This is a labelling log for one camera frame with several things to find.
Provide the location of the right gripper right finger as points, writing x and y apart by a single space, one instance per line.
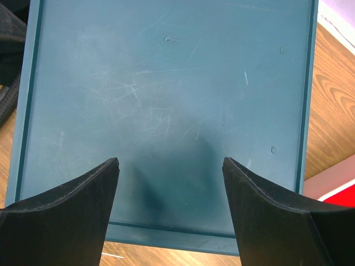
276 226

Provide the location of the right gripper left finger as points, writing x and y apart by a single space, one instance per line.
65 225

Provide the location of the teal drawer cabinet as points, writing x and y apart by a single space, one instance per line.
169 88

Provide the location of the pink compartment tray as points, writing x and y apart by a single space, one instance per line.
334 185

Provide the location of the black cloth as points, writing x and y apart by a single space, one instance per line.
14 19

